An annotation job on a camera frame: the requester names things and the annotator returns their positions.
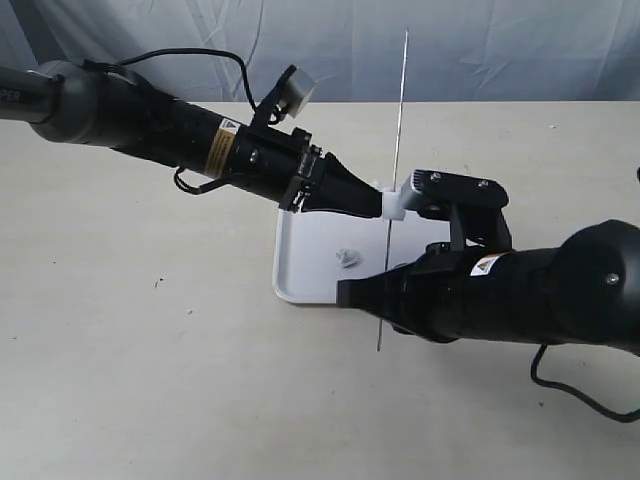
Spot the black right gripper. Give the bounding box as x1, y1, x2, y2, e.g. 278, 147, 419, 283
336, 242, 505, 344

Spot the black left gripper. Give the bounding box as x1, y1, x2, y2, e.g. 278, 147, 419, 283
204, 118, 382, 219

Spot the white marshmallow bottom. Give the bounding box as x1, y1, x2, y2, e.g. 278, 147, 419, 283
372, 181, 406, 221

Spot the white marshmallow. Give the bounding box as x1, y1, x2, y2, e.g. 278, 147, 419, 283
335, 248, 362, 269
372, 181, 406, 221

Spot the thin metal skewer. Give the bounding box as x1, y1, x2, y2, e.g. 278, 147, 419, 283
376, 27, 410, 352

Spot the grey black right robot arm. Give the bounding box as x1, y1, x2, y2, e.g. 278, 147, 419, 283
336, 220, 639, 353

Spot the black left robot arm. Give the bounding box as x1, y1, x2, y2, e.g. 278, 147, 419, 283
1, 61, 382, 219

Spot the white plastic tray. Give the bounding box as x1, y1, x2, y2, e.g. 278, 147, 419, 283
272, 211, 449, 305

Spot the white backdrop curtain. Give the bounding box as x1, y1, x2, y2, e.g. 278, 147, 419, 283
1, 0, 639, 102

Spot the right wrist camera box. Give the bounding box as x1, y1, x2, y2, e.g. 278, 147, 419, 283
399, 169, 441, 211

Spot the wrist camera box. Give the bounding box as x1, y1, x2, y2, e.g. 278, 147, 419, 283
250, 65, 316, 127
399, 169, 441, 211

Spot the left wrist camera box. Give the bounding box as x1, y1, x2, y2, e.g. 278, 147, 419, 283
250, 65, 316, 127

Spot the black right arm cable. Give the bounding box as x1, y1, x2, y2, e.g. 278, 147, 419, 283
528, 342, 640, 424

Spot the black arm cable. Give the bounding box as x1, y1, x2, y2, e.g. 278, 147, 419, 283
82, 47, 261, 196
528, 342, 640, 424

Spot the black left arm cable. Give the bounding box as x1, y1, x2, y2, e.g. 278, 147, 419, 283
82, 47, 261, 196

